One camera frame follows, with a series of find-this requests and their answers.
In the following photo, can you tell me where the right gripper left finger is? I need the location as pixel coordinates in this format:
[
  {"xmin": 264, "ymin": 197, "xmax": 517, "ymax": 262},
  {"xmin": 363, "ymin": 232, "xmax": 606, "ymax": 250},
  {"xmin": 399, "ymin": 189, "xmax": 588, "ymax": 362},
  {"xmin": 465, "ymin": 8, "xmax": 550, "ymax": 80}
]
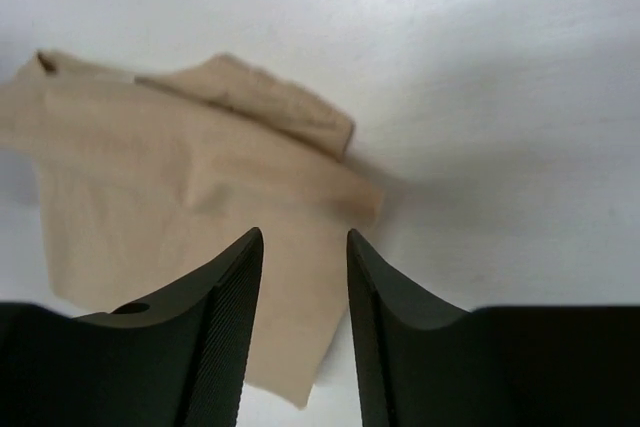
[{"xmin": 1, "ymin": 228, "xmax": 264, "ymax": 426}]

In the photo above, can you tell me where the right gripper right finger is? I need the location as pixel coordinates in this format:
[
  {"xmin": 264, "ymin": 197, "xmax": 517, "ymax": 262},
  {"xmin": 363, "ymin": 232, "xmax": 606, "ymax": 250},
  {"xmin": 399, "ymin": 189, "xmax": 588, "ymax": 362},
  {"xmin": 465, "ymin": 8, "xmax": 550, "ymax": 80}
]
[{"xmin": 346, "ymin": 231, "xmax": 639, "ymax": 426}]

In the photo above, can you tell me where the beige t shirt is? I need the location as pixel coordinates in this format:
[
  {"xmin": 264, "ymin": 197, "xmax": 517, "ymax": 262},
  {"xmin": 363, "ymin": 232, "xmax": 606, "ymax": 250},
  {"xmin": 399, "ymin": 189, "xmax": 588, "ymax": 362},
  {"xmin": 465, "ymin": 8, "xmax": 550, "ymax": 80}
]
[{"xmin": 1, "ymin": 51, "xmax": 384, "ymax": 408}]

